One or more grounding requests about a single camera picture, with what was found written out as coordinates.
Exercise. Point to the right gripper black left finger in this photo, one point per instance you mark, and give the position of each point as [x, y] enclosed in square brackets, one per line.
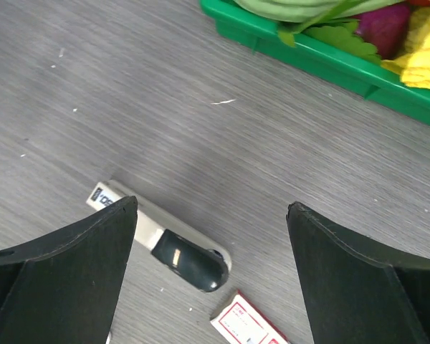
[64, 287]

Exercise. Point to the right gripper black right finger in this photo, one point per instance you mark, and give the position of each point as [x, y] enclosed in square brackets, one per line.
[357, 290]

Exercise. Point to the red white staple box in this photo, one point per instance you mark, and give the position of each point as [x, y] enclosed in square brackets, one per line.
[240, 322]

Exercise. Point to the beige and black stapler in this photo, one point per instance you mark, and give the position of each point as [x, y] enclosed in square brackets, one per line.
[187, 252]

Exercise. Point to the green plastic tray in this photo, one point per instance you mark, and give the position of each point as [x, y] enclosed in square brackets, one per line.
[319, 59]

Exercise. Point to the yellow napa cabbage toy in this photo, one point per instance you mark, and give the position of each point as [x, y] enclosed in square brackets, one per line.
[412, 64]

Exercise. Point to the purple beet toy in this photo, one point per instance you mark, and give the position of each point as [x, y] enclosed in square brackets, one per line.
[385, 28]

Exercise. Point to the green long beans toy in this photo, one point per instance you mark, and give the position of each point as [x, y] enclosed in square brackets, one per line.
[301, 11]

